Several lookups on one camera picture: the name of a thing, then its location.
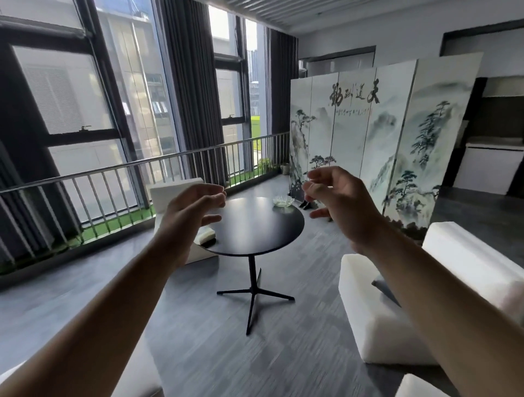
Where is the person's right hand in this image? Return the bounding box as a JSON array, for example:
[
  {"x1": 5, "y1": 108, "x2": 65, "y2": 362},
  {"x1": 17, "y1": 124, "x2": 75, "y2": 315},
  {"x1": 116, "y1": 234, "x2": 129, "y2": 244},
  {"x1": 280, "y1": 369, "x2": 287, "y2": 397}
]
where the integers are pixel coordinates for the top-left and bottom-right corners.
[{"x1": 302, "y1": 166, "x2": 388, "y2": 254}]

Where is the person's left hand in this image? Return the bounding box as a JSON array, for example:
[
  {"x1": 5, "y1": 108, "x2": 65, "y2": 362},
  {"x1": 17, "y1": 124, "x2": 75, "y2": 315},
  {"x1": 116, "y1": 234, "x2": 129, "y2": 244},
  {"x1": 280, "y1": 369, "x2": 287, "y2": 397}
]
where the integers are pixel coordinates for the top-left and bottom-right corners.
[{"x1": 157, "y1": 183, "x2": 227, "y2": 269}]

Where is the person's right forearm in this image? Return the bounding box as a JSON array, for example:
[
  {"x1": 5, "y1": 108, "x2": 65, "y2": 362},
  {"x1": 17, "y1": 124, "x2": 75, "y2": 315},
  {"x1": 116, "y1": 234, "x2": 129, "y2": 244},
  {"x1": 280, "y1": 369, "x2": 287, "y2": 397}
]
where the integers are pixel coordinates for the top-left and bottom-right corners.
[{"x1": 355, "y1": 224, "x2": 524, "y2": 397}]

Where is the person's left forearm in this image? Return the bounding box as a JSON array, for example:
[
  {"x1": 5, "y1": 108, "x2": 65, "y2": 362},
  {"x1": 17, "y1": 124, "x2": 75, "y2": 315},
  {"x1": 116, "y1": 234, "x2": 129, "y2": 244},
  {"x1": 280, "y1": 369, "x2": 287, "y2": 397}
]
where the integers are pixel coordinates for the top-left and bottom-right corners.
[{"x1": 0, "y1": 239, "x2": 183, "y2": 397}]

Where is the white folded cloth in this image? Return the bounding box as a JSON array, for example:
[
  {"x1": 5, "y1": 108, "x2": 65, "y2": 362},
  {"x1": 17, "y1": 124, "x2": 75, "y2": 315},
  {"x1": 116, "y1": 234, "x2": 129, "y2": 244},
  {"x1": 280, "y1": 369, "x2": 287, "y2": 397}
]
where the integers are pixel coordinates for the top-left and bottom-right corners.
[{"x1": 193, "y1": 227, "x2": 217, "y2": 246}]

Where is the white foam lounge chair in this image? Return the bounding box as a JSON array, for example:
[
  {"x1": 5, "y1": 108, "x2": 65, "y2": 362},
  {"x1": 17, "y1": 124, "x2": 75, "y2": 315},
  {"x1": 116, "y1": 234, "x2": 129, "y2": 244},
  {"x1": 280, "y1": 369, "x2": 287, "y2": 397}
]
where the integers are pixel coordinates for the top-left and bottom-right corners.
[{"x1": 149, "y1": 178, "x2": 218, "y2": 266}]

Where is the small green potted plant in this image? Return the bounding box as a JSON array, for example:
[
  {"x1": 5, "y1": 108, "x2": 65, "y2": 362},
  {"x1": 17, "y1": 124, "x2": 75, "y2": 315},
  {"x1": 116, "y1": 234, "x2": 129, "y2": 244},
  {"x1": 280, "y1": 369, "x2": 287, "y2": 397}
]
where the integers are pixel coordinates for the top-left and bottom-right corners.
[{"x1": 257, "y1": 157, "x2": 290, "y2": 176}]

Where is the ink landscape folding screen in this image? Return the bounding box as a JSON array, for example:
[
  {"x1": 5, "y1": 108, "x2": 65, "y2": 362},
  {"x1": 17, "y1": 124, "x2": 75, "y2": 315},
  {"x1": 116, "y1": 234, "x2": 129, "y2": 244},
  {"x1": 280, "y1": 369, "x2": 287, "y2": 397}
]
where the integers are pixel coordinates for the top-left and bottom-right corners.
[{"x1": 289, "y1": 52, "x2": 484, "y2": 242}]

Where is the metal balcony railing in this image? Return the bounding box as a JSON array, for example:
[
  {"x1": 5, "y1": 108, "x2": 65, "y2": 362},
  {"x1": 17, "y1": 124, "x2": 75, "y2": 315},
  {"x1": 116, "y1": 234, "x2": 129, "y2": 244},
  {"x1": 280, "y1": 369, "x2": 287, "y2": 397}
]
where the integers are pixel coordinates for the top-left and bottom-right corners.
[{"x1": 0, "y1": 131, "x2": 290, "y2": 266}]

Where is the green artificial turf strip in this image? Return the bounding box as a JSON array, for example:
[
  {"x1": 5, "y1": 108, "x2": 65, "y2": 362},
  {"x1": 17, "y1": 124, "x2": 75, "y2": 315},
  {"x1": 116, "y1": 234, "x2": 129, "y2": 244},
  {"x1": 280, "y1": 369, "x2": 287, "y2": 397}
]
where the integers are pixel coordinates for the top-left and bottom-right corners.
[{"x1": 0, "y1": 166, "x2": 283, "y2": 275}]

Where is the wide dark grey curtain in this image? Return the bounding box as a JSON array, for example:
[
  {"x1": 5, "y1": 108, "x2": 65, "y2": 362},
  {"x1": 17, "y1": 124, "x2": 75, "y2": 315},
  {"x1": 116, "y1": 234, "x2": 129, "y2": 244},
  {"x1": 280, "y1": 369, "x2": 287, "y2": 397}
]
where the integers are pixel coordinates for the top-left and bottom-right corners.
[{"x1": 157, "y1": 0, "x2": 228, "y2": 187}]

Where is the narrow black framed window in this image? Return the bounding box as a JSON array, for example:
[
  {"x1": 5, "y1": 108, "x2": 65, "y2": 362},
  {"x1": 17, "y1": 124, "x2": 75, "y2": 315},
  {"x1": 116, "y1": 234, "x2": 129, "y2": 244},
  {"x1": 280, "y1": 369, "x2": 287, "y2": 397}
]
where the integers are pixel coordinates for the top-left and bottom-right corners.
[{"x1": 208, "y1": 5, "x2": 269, "y2": 172}]

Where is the narrow dark grey curtain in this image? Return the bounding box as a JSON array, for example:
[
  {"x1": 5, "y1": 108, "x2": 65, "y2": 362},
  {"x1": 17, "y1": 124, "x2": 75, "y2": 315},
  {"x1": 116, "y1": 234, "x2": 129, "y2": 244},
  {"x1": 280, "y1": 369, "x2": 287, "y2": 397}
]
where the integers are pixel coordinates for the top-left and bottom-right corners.
[{"x1": 265, "y1": 27, "x2": 299, "y2": 164}]

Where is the large white foam sofa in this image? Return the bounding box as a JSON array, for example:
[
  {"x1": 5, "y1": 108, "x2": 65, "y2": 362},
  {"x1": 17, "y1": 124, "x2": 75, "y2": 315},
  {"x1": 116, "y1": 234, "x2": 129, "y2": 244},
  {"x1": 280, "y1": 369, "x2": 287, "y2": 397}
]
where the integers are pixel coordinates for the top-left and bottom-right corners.
[{"x1": 338, "y1": 222, "x2": 524, "y2": 365}]

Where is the white low cabinet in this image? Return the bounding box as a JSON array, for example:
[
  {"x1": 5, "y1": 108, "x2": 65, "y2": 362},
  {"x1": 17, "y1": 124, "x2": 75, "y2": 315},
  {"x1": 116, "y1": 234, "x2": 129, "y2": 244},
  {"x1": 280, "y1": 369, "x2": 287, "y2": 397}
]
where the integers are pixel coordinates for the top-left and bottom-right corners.
[{"x1": 454, "y1": 141, "x2": 524, "y2": 196}]

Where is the large black framed window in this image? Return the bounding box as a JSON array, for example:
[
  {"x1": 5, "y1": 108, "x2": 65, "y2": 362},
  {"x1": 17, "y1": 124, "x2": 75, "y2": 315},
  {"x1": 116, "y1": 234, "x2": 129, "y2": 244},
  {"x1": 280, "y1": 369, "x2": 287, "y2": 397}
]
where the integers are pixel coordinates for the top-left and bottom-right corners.
[{"x1": 0, "y1": 0, "x2": 183, "y2": 230}]

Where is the white foam block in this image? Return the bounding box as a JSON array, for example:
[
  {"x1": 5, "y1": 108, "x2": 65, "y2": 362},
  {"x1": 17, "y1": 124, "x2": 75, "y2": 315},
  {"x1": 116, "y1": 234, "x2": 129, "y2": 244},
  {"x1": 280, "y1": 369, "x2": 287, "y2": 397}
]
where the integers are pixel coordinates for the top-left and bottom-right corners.
[{"x1": 395, "y1": 373, "x2": 453, "y2": 397}]

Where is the round black pedestal table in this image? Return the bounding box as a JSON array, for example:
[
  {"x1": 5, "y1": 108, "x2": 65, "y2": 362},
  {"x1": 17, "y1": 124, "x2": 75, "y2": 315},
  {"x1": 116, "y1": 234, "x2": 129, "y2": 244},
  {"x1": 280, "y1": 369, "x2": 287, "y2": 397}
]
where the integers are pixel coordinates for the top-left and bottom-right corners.
[{"x1": 201, "y1": 197, "x2": 305, "y2": 336}]

